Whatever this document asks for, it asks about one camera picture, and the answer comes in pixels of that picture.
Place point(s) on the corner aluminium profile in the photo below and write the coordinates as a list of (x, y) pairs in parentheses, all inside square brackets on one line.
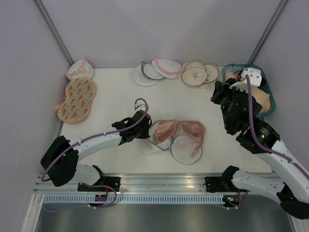
[(53, 30), (267, 31)]

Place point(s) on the blue-trimmed mesh bag centre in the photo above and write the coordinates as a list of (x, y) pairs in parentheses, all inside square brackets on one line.
[(145, 75)]

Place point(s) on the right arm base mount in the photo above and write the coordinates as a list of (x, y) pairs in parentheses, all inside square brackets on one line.
[(214, 184)]

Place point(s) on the blue-trimmed white mesh laundry bag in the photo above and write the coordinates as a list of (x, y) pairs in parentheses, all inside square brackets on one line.
[(180, 155)]

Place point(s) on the pink-trimmed mesh bag centre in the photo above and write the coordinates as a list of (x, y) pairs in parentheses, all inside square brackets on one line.
[(166, 67)]

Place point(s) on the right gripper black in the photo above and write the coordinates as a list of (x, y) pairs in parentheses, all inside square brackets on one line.
[(220, 88)]

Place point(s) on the dusty pink bra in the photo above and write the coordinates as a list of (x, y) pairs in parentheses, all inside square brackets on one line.
[(194, 130)]

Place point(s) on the beige laundry bag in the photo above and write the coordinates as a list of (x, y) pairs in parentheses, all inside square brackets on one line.
[(194, 74), (214, 73)]

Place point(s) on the beige laundry bag front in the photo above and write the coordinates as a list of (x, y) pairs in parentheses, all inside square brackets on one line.
[(194, 74)]

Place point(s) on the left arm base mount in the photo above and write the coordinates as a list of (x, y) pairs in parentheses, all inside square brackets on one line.
[(105, 185)]

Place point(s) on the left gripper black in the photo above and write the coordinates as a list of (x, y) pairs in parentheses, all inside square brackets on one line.
[(146, 135)]

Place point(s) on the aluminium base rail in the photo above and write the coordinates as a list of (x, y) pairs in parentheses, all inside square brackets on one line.
[(139, 184)]

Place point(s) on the pink-trimmed mesh bag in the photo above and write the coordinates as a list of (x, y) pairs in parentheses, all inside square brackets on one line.
[(81, 68), (166, 67)]

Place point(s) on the peach bra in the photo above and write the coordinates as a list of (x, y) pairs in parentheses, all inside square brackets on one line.
[(262, 98)]

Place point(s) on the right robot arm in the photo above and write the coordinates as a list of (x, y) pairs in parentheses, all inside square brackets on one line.
[(240, 111)]

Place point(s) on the pale pink bra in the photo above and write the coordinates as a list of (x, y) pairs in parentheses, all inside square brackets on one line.
[(235, 75)]

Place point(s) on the teal plastic basket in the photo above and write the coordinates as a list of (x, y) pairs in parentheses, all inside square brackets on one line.
[(266, 88)]

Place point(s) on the left corner aluminium profile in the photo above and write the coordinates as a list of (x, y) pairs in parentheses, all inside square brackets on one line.
[(53, 30)]

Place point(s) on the beige laundry bag back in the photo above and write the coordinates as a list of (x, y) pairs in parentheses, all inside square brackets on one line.
[(214, 73)]

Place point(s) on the floral patterned laundry bag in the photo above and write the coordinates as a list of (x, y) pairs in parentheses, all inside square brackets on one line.
[(79, 96)]

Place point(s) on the pink-trimmed mesh bag left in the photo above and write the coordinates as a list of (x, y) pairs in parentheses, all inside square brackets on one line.
[(81, 68)]

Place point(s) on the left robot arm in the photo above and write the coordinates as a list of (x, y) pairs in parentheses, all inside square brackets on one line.
[(61, 162)]

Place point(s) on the black bra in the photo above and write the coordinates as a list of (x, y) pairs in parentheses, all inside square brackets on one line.
[(263, 81)]

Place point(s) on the right corner aluminium profile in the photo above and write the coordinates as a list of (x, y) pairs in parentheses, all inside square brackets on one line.
[(267, 31)]

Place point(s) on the white slotted cable duct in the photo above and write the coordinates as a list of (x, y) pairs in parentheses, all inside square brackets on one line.
[(139, 198)]

